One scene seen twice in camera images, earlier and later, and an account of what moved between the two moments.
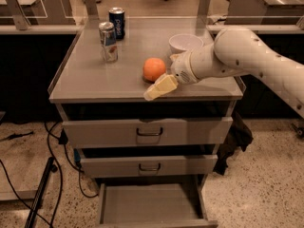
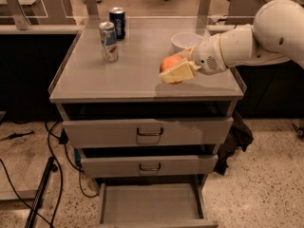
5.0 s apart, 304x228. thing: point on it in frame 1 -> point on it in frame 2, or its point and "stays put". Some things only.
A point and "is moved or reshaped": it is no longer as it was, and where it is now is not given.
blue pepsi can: [117, 16] stays put
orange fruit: [153, 67] is moved or reshaped
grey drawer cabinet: [121, 139] stays put
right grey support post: [203, 9] stays put
